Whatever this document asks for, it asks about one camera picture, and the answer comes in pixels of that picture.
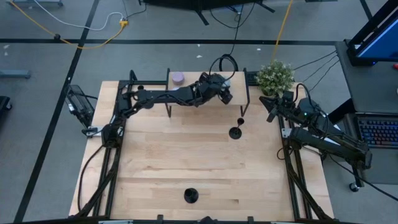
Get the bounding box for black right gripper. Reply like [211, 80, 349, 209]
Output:
[259, 91, 295, 123]

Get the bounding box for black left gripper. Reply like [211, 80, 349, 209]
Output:
[195, 72, 233, 105]

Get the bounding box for pink candle tin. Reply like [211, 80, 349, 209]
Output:
[172, 71, 185, 86]

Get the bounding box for potted green plant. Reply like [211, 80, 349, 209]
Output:
[254, 60, 296, 97]

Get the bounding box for wooden shelf riser black legs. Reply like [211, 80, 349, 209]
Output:
[164, 68, 251, 118]

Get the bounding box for black floor stand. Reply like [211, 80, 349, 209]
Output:
[139, 0, 276, 26]

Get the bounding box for grey side desk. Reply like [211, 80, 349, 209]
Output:
[335, 40, 398, 186]

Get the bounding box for backlit keyboard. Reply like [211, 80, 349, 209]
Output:
[357, 118, 398, 149]

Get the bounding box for computer monitor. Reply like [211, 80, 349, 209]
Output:
[346, 0, 398, 67]

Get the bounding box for black power box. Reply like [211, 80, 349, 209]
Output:
[66, 83, 96, 122]

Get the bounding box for grey bar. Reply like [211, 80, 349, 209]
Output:
[0, 70, 31, 79]

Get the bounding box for black object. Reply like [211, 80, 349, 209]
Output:
[0, 96, 12, 119]

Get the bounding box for black cable loop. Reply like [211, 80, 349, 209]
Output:
[218, 54, 239, 72]

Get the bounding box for black metal frame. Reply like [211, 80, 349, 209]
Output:
[275, 91, 333, 222]
[73, 70, 169, 218]

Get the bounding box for yellow extension cable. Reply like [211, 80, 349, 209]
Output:
[7, 0, 130, 50]

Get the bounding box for white cable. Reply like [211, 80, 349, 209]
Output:
[33, 0, 125, 32]

